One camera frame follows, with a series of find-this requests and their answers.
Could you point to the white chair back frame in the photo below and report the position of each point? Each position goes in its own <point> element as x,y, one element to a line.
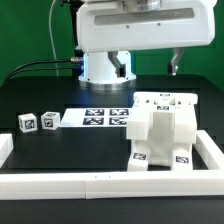
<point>140,119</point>

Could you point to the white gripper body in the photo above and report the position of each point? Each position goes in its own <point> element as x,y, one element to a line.
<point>105,26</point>

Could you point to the white left fence piece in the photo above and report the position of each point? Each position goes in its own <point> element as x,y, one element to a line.
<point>6,147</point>

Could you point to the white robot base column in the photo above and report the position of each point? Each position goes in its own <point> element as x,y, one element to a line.
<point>99,73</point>

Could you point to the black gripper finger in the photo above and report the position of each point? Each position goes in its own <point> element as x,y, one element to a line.
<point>173,64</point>
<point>120,69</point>

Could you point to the white flat base plate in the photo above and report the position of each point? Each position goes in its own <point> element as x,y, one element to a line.
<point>95,117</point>

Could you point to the white tagged cube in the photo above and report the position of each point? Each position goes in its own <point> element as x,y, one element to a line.
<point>27,122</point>
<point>50,120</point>

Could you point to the white L-shaped fence rail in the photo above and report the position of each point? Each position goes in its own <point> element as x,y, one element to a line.
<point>177,182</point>

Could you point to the white chair seat block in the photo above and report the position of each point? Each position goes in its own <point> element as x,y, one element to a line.
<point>163,146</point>

